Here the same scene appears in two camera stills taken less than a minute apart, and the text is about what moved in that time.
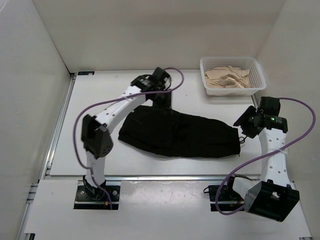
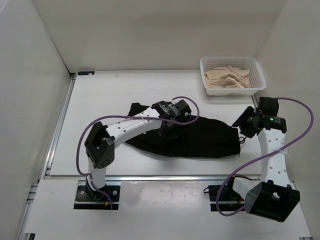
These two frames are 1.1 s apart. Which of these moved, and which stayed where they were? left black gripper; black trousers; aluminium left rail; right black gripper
Moved: left black gripper
Stayed: aluminium left rail; black trousers; right black gripper
